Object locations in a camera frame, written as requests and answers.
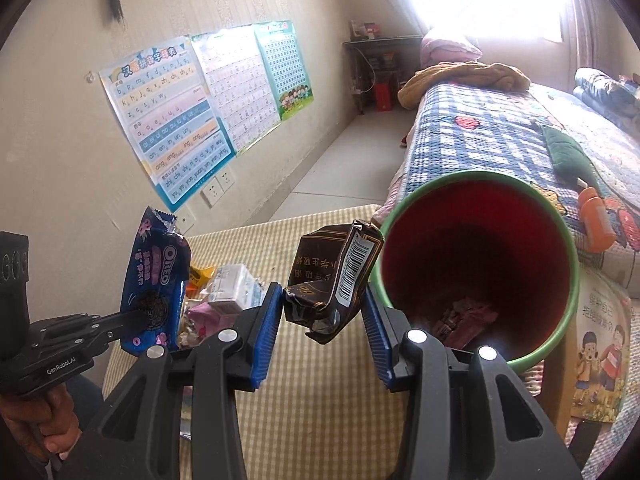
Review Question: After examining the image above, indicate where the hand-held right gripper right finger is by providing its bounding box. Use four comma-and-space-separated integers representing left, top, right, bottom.
361, 287, 583, 480

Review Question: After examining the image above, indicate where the white milk carton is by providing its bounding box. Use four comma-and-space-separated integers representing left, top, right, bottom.
207, 264, 266, 316

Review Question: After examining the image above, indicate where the white chart wall poster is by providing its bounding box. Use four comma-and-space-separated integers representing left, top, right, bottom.
191, 24, 281, 156

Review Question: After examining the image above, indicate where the pink pillow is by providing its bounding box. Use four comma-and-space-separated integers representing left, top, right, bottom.
420, 27, 483, 68

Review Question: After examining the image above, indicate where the blue letter wall poster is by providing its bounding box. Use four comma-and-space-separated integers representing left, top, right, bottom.
98, 35, 237, 213

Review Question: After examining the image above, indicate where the dark desk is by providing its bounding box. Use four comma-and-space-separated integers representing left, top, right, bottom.
342, 35, 423, 113

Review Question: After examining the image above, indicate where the red bin with green rim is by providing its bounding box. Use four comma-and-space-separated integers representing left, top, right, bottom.
372, 170, 583, 376

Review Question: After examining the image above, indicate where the green cloth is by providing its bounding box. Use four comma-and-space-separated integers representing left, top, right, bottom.
541, 125, 608, 196

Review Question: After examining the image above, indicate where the orange bottle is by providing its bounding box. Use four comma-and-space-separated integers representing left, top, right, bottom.
579, 187, 617, 251

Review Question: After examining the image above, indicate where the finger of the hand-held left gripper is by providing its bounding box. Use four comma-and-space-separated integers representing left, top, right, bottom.
31, 310, 152, 358

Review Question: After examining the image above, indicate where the yellow snack wrapper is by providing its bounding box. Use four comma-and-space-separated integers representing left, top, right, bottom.
189, 265, 218, 292

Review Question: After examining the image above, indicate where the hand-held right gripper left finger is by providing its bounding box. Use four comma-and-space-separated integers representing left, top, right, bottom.
87, 282, 286, 480

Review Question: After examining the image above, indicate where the blue cookie packet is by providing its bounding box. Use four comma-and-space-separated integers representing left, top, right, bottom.
120, 206, 193, 358

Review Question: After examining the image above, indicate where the white round-hole wall plate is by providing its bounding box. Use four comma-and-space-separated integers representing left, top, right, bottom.
175, 207, 197, 236

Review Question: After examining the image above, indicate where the pink wrapper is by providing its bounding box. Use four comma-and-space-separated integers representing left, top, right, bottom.
185, 300, 236, 336

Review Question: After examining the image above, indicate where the children's picture book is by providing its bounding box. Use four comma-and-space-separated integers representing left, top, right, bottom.
570, 280, 633, 423

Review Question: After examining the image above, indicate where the beige curtain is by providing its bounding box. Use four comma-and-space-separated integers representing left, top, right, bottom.
565, 0, 617, 71

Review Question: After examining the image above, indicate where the brown snack wrapper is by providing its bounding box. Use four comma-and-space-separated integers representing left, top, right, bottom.
282, 220, 386, 345

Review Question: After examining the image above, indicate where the green number wall poster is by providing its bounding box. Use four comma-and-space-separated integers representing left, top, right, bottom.
254, 20, 316, 122

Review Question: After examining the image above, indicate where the bed with patchwork quilt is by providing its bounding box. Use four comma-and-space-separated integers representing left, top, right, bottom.
372, 80, 640, 480

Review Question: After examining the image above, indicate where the blue folded blanket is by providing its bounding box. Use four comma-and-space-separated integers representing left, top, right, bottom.
574, 67, 640, 117

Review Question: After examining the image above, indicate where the yellow blanket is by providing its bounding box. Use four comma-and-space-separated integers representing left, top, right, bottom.
397, 61, 532, 110

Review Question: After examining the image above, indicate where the person's left hand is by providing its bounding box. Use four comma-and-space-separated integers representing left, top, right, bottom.
0, 385, 83, 463

